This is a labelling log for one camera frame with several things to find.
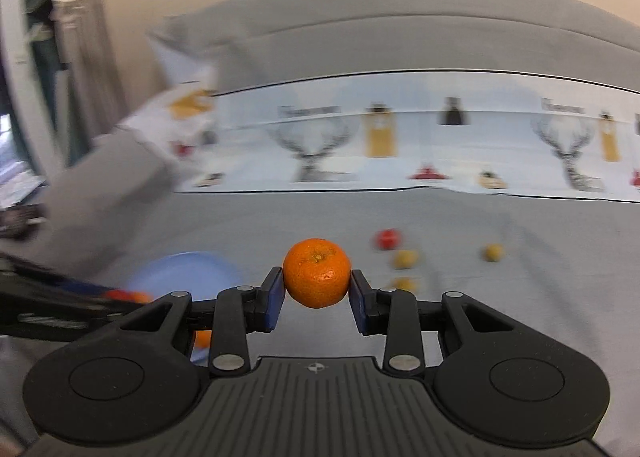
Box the grey padded headboard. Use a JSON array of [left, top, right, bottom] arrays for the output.
[[165, 0, 640, 93]]

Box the deer print pillow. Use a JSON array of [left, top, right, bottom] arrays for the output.
[[172, 71, 640, 203]]

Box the lamp print white pillow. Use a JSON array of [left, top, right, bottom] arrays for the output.
[[117, 30, 236, 178]]

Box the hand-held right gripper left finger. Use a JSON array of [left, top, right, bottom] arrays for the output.
[[120, 266, 287, 380]]

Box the beige curtain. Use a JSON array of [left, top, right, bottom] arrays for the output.
[[47, 0, 126, 158]]

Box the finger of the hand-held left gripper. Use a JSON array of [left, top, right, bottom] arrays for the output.
[[0, 267, 110, 299], [0, 296, 151, 344]]

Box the grey bed cover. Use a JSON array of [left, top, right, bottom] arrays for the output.
[[0, 124, 640, 457]]

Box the white door frame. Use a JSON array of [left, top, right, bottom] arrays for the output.
[[0, 0, 66, 178]]

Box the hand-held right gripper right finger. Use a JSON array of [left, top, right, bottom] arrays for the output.
[[349, 269, 516, 380]]

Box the black smartphone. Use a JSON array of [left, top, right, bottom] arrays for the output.
[[0, 204, 48, 240]]

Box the blue plate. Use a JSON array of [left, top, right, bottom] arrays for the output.
[[125, 251, 243, 368]]

